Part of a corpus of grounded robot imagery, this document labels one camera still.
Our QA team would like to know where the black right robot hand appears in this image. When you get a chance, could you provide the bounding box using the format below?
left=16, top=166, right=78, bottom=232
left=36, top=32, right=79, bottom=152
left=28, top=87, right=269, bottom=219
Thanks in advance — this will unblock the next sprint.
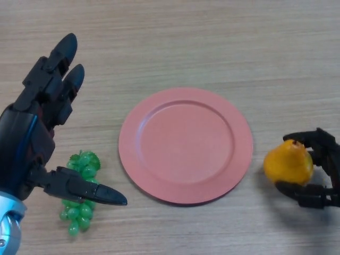
left=275, top=127, right=340, bottom=210

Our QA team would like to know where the pink round plate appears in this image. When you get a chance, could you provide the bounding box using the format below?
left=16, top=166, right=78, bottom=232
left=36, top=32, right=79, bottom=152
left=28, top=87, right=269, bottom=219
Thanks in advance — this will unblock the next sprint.
left=118, top=88, right=254, bottom=207

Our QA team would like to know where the yellow pear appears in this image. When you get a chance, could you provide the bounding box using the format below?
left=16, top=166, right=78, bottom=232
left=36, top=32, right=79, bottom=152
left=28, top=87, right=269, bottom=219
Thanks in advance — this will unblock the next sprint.
left=263, top=139, right=314, bottom=186

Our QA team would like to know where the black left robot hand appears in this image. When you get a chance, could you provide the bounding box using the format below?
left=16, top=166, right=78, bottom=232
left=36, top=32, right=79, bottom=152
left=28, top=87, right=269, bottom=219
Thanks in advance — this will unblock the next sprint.
left=0, top=32, right=128, bottom=207

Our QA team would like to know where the green grape bunch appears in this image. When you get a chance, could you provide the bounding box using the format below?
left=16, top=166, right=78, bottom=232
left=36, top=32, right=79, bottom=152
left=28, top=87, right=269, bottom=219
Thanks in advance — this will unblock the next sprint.
left=58, top=149, right=102, bottom=237

